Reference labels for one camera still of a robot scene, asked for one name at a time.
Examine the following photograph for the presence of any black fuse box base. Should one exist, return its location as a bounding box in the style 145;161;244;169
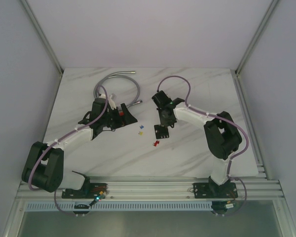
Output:
154;124;169;140

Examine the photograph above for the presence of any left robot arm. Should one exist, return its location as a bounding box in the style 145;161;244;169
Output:
21;98;137;198

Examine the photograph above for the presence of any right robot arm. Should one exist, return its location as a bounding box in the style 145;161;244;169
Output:
152;90;242;197

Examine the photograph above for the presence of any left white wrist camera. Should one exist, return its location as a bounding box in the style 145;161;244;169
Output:
99;93;117;110

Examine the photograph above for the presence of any grey coiled metal hose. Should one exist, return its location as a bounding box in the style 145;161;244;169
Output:
93;71;144;111

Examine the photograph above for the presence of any aluminium rail frame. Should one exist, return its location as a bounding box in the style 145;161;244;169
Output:
16;176;285;199

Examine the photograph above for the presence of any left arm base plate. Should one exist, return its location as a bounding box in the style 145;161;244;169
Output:
62;183;108;199

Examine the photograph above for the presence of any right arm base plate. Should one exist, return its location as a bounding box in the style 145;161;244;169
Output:
192;182;238;199

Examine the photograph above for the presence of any white slotted cable duct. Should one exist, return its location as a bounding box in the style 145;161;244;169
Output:
24;201;213;212

